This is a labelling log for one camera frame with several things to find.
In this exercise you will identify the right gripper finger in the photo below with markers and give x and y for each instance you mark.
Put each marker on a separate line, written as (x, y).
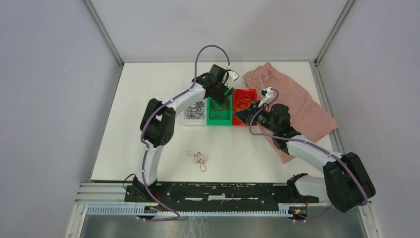
(254, 105)
(244, 116)

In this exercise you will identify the red plastic bin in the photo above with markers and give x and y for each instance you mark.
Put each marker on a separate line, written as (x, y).
(241, 99)

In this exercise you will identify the pink cloth shorts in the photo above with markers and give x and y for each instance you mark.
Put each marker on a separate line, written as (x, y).
(306, 115)

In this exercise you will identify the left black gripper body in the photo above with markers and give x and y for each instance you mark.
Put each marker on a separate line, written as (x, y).
(222, 88)

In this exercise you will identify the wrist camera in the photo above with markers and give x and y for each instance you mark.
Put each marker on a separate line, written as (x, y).
(232, 76)
(269, 96)

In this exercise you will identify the green plastic bin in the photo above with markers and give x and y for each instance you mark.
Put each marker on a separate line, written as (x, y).
(219, 115)

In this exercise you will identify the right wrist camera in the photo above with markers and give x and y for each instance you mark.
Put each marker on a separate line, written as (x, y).
(269, 96)

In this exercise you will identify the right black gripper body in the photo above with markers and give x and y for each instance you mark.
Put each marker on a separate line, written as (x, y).
(261, 117)

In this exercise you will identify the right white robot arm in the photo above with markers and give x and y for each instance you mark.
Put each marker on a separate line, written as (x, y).
(345, 182)

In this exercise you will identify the clear plastic bin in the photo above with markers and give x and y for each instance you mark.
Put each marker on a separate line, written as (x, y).
(196, 114)

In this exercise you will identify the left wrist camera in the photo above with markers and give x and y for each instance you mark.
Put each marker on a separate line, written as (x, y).
(232, 76)

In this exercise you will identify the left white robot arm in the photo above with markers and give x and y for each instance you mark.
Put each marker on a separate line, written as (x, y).
(157, 125)

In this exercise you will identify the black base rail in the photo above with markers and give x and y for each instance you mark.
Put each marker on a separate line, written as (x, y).
(218, 197)

